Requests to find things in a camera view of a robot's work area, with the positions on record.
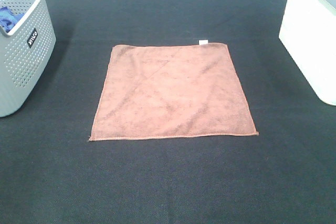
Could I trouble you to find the brown microfibre towel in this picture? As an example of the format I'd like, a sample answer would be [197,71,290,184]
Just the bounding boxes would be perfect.
[90,42,258,141]

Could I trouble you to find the black table cloth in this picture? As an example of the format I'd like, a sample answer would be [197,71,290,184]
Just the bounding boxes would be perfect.
[1,0,335,223]

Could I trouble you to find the grey perforated laundry basket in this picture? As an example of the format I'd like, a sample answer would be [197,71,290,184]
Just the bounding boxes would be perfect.
[1,0,56,117]

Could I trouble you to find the white plastic bin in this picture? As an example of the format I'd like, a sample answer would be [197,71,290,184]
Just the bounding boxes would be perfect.
[279,0,335,105]

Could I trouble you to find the blue cloth in basket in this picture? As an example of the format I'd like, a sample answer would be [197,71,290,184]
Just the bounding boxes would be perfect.
[1,6,24,34]

